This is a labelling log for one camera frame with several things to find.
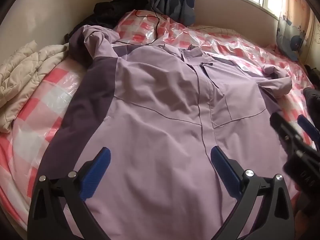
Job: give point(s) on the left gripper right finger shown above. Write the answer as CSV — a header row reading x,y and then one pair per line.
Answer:
x,y
275,217

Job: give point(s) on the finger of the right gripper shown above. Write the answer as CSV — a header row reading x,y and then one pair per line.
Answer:
x,y
310,130
289,136

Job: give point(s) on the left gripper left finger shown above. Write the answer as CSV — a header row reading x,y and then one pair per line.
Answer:
x,y
46,218

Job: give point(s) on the lilac purple jacket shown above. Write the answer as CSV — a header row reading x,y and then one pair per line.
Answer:
x,y
160,110

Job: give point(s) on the black clothes pile at headboard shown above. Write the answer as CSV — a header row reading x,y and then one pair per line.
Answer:
x,y
108,14

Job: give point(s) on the black puffer jacket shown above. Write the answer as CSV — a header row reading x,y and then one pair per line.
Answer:
x,y
311,95

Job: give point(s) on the pink checked plastic bed cover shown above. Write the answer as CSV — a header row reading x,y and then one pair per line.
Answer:
x,y
39,119

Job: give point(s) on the blue cartoon pillow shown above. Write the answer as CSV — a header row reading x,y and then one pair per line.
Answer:
x,y
290,38

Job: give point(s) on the pink curtain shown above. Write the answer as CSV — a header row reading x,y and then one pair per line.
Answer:
x,y
300,13

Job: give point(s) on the beige quilted blanket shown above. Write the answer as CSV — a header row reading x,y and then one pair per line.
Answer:
x,y
22,73

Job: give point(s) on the blue patterned curtain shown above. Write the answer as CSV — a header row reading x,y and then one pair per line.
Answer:
x,y
181,11

